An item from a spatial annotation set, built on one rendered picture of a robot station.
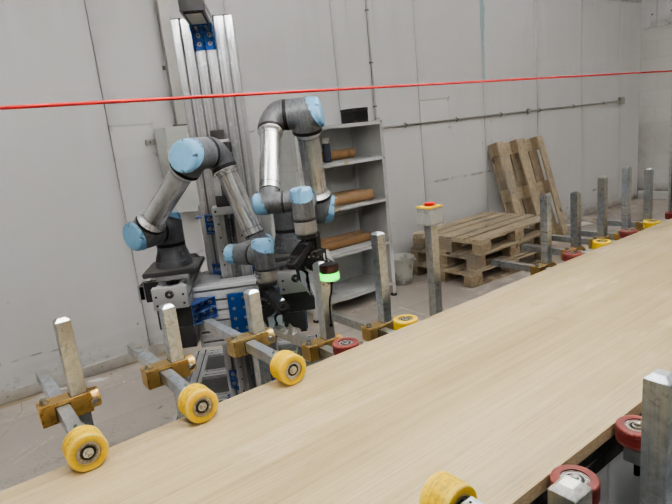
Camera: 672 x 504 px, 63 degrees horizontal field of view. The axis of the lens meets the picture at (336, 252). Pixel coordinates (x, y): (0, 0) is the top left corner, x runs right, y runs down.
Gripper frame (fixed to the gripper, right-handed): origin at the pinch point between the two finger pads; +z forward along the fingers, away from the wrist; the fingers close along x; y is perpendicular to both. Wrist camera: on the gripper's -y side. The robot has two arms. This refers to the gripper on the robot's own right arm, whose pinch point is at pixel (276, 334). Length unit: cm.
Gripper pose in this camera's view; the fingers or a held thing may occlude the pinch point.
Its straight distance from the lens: 201.5
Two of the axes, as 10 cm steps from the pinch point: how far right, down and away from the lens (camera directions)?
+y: -6.1, -1.3, 7.8
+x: -7.9, 2.1, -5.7
